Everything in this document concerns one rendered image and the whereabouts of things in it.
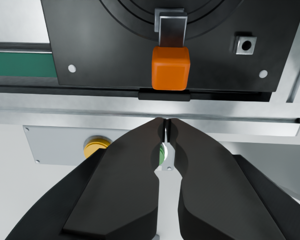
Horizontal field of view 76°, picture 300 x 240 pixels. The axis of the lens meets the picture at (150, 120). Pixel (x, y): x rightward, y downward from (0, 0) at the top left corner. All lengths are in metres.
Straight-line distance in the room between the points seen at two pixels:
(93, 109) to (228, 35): 0.17
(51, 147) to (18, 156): 0.21
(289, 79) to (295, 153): 1.52
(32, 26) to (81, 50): 0.10
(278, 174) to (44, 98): 1.75
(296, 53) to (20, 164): 0.53
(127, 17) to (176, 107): 0.11
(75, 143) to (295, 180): 1.82
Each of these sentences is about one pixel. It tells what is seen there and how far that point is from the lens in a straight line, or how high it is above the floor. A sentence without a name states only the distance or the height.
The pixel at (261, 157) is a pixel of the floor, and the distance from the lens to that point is 1.68.
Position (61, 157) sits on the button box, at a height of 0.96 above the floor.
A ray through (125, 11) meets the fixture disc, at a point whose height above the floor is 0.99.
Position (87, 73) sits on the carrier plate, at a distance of 0.23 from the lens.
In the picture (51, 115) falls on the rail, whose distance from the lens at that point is 0.28.
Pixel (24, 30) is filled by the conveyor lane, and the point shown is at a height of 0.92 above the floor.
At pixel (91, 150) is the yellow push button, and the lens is 0.27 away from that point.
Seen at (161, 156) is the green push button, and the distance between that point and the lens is 0.26.
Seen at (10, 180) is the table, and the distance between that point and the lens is 0.58.
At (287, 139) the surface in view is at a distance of 0.44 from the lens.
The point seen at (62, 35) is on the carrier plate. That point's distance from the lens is 0.23.
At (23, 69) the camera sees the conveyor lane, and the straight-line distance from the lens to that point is 0.29.
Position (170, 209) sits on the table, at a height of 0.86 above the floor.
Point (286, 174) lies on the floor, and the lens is 1.88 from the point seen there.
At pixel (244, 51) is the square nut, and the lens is 0.21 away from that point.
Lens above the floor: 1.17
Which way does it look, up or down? 61 degrees down
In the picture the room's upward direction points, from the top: 173 degrees counter-clockwise
